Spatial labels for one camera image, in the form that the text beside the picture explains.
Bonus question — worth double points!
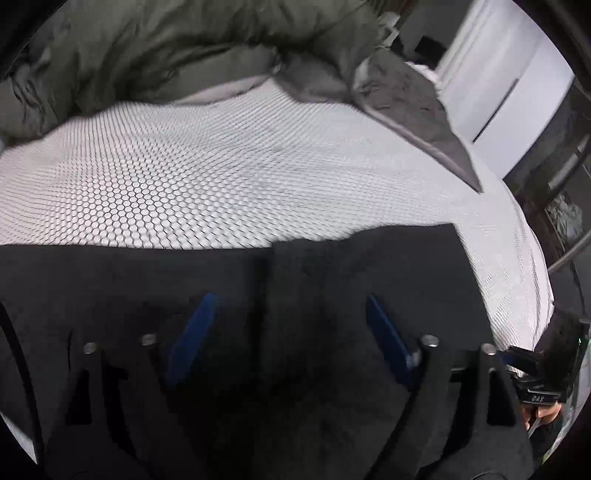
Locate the dark shelf unit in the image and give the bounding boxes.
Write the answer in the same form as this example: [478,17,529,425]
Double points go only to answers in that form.
[504,80,590,265]

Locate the white honeycomb mattress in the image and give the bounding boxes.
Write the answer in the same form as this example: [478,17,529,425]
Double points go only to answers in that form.
[1,81,554,349]

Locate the white wardrobe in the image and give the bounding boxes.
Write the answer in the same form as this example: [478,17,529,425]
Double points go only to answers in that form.
[437,1,574,179]

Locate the dark grey duvet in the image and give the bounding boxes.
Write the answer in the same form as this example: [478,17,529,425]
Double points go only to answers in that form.
[1,1,481,190]

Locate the black pants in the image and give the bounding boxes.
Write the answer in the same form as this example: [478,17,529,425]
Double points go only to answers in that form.
[1,225,493,479]

